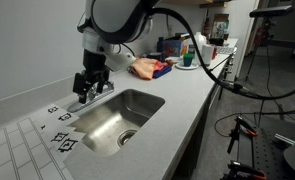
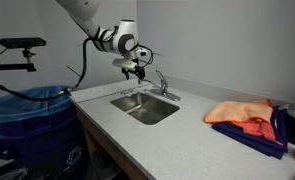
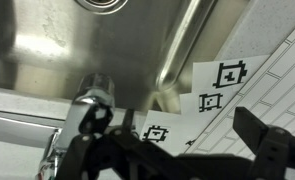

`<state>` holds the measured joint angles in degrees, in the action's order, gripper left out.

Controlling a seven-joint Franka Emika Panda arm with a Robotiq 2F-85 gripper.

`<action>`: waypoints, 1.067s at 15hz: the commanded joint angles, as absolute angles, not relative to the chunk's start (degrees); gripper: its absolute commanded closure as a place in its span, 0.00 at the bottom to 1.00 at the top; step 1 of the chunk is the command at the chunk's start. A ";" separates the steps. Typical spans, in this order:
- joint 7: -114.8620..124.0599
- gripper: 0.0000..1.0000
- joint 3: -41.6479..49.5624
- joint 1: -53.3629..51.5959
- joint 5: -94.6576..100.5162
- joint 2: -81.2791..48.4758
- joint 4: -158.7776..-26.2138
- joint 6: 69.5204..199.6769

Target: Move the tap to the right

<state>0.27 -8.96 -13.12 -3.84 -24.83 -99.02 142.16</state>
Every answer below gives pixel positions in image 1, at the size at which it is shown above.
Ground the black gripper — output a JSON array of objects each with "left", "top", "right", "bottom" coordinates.
[{"left": 72, "top": 49, "right": 112, "bottom": 105}]

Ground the chrome sink faucet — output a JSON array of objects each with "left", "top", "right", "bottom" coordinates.
[{"left": 66, "top": 79, "right": 115, "bottom": 114}]

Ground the stainless steel sink basin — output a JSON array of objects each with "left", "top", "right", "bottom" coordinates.
[{"left": 66, "top": 88, "right": 166, "bottom": 158}]

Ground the orange cloth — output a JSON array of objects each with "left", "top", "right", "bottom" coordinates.
[{"left": 130, "top": 56, "right": 159, "bottom": 81}]

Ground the black tape roll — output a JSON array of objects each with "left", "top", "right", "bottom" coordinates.
[{"left": 148, "top": 51, "right": 163, "bottom": 62}]

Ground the red cloth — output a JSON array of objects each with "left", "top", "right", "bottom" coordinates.
[{"left": 153, "top": 60, "right": 168, "bottom": 73}]

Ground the dark blue cloth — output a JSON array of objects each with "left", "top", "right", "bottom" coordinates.
[{"left": 152, "top": 64, "right": 173, "bottom": 80}]

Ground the dark blue bottle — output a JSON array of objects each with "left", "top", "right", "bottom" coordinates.
[{"left": 156, "top": 36, "right": 165, "bottom": 53}]

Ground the small white dish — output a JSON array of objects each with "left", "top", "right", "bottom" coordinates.
[{"left": 165, "top": 55, "right": 183, "bottom": 64}]

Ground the blue cardboard box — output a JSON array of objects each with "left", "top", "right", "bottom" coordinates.
[{"left": 162, "top": 39, "right": 183, "bottom": 59}]

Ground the white plate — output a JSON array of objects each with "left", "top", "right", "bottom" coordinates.
[{"left": 174, "top": 61, "right": 200, "bottom": 71}]

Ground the white calibration paper sheet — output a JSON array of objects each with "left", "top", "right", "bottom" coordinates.
[{"left": 0, "top": 103, "right": 87, "bottom": 180}]

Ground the green cup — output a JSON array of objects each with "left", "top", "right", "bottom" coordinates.
[{"left": 182, "top": 53, "right": 195, "bottom": 68}]

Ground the counter base cabinet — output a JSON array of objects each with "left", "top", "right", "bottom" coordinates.
[{"left": 171, "top": 54, "right": 236, "bottom": 180}]

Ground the white plastic jug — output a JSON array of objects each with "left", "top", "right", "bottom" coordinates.
[{"left": 186, "top": 31, "right": 207, "bottom": 66}]

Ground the red can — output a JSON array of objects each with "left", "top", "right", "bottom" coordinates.
[{"left": 212, "top": 44, "right": 219, "bottom": 60}]

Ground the white patterned tray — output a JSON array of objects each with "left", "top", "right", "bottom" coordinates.
[{"left": 216, "top": 45, "right": 237, "bottom": 56}]

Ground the colourful cardboard box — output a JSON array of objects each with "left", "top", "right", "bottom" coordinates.
[{"left": 212, "top": 13, "right": 230, "bottom": 39}]

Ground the black orange bar clamp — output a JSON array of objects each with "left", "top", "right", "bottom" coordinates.
[
  {"left": 221, "top": 160, "right": 267, "bottom": 180},
  {"left": 226, "top": 115, "right": 260, "bottom": 155}
]

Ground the black perforated breadboard table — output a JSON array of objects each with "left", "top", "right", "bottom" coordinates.
[{"left": 236, "top": 114, "right": 295, "bottom": 180}]

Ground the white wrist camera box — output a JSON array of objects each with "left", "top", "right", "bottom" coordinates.
[{"left": 104, "top": 52, "right": 137, "bottom": 73}]

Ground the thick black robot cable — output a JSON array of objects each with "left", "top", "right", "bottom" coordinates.
[{"left": 150, "top": 7, "right": 295, "bottom": 101}]

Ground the wooden wall shelf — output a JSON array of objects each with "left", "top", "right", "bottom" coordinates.
[{"left": 160, "top": 0, "right": 233, "bottom": 9}]

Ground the thin black floor cable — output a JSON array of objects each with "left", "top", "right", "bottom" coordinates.
[{"left": 213, "top": 99, "right": 295, "bottom": 138}]

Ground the black stereo camera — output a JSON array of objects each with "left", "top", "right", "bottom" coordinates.
[{"left": 249, "top": 5, "right": 293, "bottom": 18}]

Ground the silver aluminium bracket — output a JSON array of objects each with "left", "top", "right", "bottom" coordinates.
[{"left": 274, "top": 133, "right": 295, "bottom": 146}]

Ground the black camera tripod stand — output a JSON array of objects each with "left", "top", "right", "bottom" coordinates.
[{"left": 245, "top": 14, "right": 295, "bottom": 81}]

